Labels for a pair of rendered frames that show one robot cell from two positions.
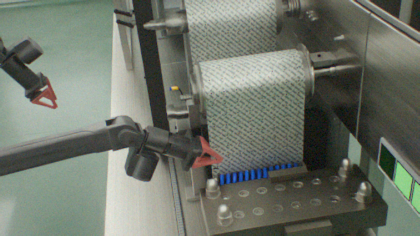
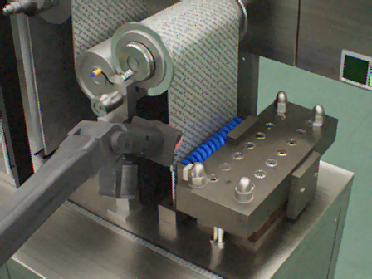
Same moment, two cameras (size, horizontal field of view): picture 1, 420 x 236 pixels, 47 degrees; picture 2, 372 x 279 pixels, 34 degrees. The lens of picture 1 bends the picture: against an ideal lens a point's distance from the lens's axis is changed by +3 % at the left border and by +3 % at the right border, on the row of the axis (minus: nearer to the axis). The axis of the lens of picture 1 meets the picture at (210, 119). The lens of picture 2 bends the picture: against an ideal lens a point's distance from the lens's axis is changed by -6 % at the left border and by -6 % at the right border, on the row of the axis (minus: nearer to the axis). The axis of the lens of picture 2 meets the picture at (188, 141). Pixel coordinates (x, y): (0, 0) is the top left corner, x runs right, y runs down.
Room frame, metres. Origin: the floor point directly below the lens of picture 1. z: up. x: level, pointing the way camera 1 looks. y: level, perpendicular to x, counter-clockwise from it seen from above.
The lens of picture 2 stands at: (0.23, 0.74, 1.78)
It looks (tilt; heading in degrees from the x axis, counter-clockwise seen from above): 34 degrees down; 312
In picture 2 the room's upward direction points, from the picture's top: 1 degrees counter-clockwise
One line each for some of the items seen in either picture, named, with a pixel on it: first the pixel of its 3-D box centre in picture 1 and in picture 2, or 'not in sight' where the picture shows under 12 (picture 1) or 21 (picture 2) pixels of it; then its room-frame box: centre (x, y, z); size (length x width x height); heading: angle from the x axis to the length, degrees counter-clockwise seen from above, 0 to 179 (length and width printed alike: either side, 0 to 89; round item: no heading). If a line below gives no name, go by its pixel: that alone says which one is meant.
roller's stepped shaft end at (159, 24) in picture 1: (154, 24); (15, 7); (1.24, 0.13, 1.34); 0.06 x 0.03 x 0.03; 97
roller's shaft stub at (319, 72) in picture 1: (318, 71); not in sight; (1.04, -0.27, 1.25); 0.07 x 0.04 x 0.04; 97
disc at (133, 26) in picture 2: (200, 88); (141, 59); (1.00, 0.02, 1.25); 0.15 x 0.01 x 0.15; 7
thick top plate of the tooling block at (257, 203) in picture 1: (288, 205); (264, 160); (0.84, -0.17, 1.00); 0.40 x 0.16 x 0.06; 97
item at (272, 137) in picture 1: (256, 142); (205, 105); (0.96, -0.11, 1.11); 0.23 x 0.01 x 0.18; 97
